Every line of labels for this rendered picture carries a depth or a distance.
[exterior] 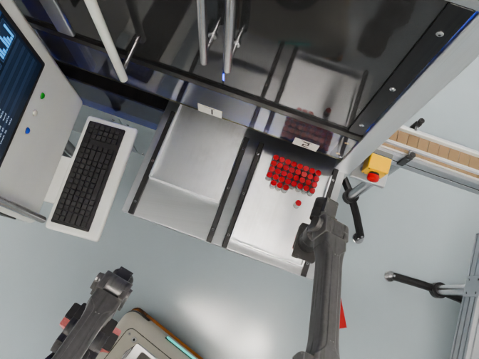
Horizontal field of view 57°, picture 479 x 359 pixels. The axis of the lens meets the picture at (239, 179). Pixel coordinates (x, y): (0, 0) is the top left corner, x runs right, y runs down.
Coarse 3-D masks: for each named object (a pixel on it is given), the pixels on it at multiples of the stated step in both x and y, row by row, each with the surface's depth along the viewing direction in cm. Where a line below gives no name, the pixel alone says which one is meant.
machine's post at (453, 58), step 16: (464, 32) 77; (448, 48) 82; (464, 48) 80; (432, 64) 88; (448, 64) 86; (464, 64) 84; (416, 80) 94; (432, 80) 92; (448, 80) 90; (400, 96) 103; (416, 96) 99; (432, 96) 97; (384, 112) 113; (400, 112) 108; (416, 112) 106; (384, 128) 118; (368, 144) 131; (336, 160) 160; (352, 160) 146
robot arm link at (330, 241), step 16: (336, 224) 106; (320, 240) 104; (336, 240) 103; (320, 256) 101; (336, 256) 100; (320, 272) 98; (336, 272) 97; (320, 288) 95; (336, 288) 95; (320, 304) 92; (336, 304) 92; (320, 320) 89; (336, 320) 90; (320, 336) 86; (336, 336) 88; (304, 352) 83; (320, 352) 83; (336, 352) 86
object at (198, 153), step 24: (192, 120) 162; (216, 120) 163; (168, 144) 159; (192, 144) 160; (216, 144) 160; (240, 144) 157; (168, 168) 157; (192, 168) 157; (216, 168) 158; (192, 192) 153; (216, 192) 156
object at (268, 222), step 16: (256, 176) 158; (272, 176) 158; (320, 176) 159; (256, 192) 156; (272, 192) 157; (288, 192) 157; (320, 192) 158; (256, 208) 155; (272, 208) 155; (288, 208) 156; (304, 208) 156; (240, 224) 153; (256, 224) 154; (272, 224) 154; (288, 224) 154; (240, 240) 152; (256, 240) 152; (272, 240) 152; (288, 240) 153; (272, 256) 151; (288, 256) 151
